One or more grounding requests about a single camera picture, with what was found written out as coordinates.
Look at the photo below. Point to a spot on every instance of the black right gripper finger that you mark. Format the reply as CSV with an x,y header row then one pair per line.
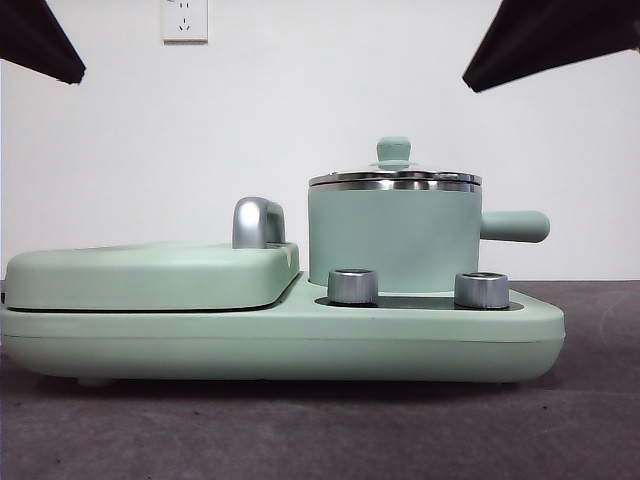
x,y
560,40

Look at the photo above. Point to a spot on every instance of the silver control knob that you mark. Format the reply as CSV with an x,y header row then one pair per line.
x,y
481,291
352,287

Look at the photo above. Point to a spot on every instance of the black control panel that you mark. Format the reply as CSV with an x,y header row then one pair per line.
x,y
415,301

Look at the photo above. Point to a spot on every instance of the glass lid with green knob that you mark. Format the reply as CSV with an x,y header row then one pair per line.
x,y
395,149

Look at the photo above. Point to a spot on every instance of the mint green breakfast machine base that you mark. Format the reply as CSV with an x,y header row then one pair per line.
x,y
300,345

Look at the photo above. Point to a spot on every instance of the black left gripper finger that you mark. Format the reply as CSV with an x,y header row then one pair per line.
x,y
35,35

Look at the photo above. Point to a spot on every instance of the mint green grill cover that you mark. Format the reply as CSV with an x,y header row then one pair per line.
x,y
150,280

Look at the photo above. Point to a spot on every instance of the white wall socket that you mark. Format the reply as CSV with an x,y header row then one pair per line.
x,y
185,22

